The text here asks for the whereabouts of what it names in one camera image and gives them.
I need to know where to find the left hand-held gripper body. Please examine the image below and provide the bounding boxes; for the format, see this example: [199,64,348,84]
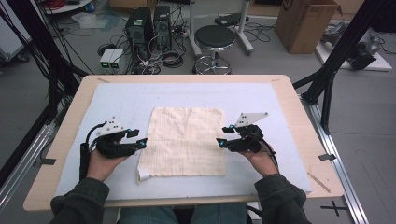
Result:
[93,116,139,160]

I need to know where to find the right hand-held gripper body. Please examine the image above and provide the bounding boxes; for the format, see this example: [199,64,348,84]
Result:
[226,111,270,155]

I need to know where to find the cream printed cloth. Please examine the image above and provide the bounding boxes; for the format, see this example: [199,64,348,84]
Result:
[135,106,227,186]

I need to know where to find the person's left hand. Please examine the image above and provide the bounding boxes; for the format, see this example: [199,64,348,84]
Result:
[86,148,131,183]

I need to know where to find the person's right hand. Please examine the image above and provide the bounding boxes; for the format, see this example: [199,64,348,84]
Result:
[241,145,280,178]

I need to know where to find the white foam mat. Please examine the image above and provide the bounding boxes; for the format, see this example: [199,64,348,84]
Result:
[54,82,313,202]

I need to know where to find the light wooden table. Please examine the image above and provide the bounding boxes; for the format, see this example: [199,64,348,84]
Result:
[22,74,345,213]

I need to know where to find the white power strip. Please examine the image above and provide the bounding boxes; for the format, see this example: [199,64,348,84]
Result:
[247,202,262,218]

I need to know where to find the person's right leg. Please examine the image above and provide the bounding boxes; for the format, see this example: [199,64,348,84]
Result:
[191,203,248,224]

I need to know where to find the person's leg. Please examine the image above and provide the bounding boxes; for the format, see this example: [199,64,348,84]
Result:
[191,203,248,224]
[119,205,180,224]

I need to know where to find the person's left leg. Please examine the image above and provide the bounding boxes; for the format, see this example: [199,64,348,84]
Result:
[119,205,180,224]

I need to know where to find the white power supply box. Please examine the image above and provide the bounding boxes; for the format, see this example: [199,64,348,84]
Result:
[108,49,125,71]
[99,49,116,71]

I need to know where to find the thin wooden stick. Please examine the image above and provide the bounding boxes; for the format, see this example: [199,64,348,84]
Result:
[307,172,332,194]

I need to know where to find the black round stool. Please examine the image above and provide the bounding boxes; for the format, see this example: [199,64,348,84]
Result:
[192,24,237,76]

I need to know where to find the white stand leg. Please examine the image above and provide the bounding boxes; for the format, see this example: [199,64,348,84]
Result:
[235,0,255,56]
[188,0,204,59]

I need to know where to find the black computer tower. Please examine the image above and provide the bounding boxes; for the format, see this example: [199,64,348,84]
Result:
[125,7,154,60]
[152,4,173,52]

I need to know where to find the black flat pedal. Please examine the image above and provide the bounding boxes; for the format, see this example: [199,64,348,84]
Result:
[214,12,250,28]

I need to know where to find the black tape cross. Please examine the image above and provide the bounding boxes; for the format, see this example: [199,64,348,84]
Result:
[319,200,348,217]

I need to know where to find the clear plastic bag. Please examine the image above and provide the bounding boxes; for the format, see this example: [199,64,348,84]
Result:
[70,11,109,30]

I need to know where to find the brown cardboard box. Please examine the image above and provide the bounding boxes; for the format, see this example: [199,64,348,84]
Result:
[275,0,344,55]

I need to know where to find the white round table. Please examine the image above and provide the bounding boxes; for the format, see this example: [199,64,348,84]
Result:
[42,0,94,15]

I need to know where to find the white board with grey devices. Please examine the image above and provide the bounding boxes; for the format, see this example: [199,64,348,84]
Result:
[315,21,393,73]

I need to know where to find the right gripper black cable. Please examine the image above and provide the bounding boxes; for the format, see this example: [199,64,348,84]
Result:
[254,133,280,172]

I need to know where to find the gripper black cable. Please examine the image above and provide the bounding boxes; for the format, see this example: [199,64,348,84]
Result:
[254,133,280,172]
[78,121,108,182]

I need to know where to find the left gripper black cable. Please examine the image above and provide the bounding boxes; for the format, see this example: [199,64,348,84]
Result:
[78,121,108,182]

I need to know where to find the coiled black cable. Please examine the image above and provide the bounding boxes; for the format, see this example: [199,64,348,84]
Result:
[161,49,185,69]

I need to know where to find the aluminium rail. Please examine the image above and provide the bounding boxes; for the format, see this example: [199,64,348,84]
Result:
[0,122,58,213]
[299,93,370,224]

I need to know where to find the black metal frame stand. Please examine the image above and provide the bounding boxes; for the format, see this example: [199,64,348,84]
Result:
[0,0,91,126]
[292,0,396,136]

